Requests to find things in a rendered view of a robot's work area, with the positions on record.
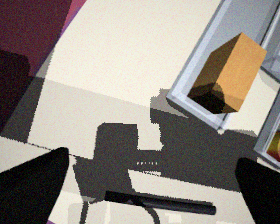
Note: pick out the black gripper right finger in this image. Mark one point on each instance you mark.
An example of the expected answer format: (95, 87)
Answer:
(260, 188)

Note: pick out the tan faceted block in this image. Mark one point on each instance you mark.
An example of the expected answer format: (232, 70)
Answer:
(227, 75)

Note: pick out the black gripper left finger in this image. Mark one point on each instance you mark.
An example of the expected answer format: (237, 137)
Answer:
(28, 192)

